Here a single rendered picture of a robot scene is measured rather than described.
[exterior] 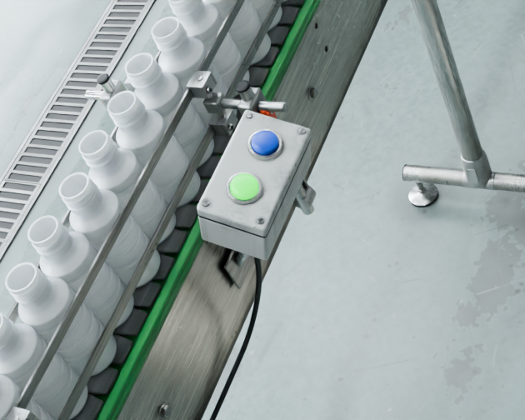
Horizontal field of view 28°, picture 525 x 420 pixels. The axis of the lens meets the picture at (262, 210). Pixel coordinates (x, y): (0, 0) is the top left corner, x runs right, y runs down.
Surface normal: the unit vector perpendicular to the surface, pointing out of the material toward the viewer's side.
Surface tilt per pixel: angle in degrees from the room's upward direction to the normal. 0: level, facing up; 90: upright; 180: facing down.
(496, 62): 0
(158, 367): 90
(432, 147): 0
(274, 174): 20
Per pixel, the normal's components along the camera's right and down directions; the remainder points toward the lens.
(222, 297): 0.86, 0.11
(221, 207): -0.03, -0.52
